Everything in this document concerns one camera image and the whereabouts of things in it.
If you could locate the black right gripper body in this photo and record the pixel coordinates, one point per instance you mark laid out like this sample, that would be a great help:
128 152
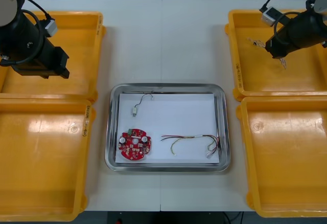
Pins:
283 42

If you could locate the white sheet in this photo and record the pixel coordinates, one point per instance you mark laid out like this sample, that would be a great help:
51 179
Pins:
178 116

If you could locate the yellow-orange plastic bin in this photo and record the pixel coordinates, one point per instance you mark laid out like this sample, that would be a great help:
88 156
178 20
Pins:
51 170
76 40
255 78
286 170

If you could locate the round red circuit board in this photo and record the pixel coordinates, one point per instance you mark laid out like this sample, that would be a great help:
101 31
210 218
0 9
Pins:
134 146

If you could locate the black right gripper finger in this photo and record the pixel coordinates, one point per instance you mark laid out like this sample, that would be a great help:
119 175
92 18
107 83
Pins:
279 54
269 47

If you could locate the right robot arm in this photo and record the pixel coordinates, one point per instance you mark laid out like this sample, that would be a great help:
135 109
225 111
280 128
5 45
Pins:
309 29

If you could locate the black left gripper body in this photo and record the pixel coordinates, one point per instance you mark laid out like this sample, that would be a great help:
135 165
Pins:
38 66

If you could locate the steel tray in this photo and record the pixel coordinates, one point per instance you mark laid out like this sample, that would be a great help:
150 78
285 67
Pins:
110 132

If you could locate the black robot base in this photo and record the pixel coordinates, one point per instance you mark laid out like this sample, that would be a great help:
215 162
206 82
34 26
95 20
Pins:
166 218

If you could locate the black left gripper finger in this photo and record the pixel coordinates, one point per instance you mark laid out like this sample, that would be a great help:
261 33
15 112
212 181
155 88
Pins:
62 57
65 73

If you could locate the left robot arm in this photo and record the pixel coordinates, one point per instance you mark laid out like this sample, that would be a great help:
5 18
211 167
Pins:
18 29

